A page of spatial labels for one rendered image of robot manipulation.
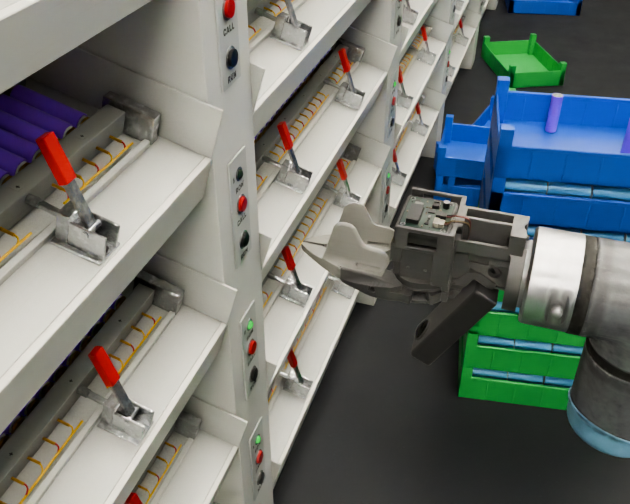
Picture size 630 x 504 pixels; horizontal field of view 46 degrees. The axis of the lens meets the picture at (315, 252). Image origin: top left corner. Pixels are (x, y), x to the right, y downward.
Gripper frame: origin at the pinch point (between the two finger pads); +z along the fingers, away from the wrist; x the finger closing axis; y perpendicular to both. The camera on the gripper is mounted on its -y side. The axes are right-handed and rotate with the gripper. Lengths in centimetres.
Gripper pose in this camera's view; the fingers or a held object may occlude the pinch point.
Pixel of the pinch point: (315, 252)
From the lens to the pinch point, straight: 74.4
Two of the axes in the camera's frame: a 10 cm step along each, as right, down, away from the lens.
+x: -3.1, 5.6, -7.7
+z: -9.5, -1.8, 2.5
